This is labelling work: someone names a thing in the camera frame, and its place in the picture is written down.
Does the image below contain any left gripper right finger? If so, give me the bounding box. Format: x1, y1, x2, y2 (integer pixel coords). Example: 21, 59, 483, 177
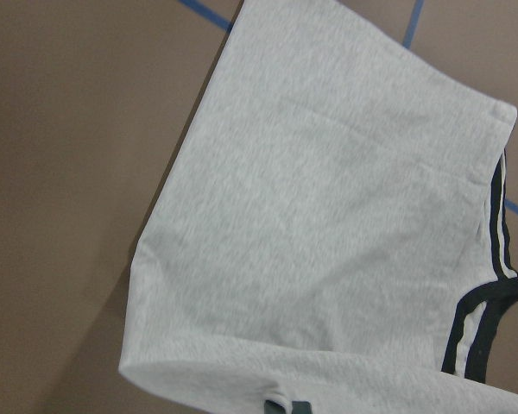
292, 401, 313, 414

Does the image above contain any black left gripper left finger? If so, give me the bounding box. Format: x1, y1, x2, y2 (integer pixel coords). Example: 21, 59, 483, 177
263, 400, 292, 414

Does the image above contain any grey cartoon print t-shirt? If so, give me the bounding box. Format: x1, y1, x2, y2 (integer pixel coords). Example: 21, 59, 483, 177
119, 1, 518, 413

